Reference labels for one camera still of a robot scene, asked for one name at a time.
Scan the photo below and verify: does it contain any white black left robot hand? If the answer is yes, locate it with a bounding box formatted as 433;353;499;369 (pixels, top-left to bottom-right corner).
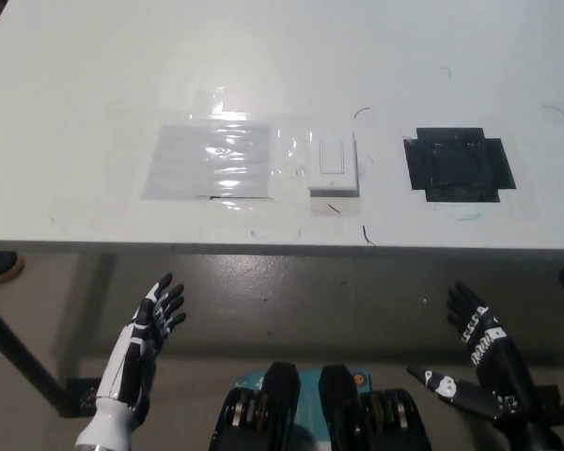
94;272;188;425

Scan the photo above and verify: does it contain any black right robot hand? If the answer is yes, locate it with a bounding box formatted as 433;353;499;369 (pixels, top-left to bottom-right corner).
405;280;563;451

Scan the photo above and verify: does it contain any white wall switch plate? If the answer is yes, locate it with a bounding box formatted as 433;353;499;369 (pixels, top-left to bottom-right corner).
305;131;361;198

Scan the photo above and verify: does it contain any dark round object tan rim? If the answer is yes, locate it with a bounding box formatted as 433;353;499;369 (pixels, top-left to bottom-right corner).
0;251;24;288

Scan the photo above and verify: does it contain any grey taped paper sheet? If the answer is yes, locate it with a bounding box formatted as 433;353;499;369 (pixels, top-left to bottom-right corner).
140;122;274;200

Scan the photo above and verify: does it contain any black tape patch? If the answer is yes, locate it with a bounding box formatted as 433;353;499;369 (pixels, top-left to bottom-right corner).
401;126;518;204

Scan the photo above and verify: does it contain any clear plastic film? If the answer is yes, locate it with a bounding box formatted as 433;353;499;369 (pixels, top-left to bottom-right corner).
187;86;314;211

